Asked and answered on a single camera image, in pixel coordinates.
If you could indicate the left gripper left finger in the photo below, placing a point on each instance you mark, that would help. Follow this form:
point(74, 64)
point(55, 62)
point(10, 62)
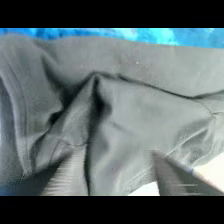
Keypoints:
point(71, 180)

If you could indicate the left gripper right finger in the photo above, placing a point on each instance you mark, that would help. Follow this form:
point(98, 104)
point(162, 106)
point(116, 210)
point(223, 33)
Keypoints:
point(180, 181)

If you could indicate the black T-shirt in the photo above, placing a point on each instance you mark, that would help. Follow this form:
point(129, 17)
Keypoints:
point(133, 100)

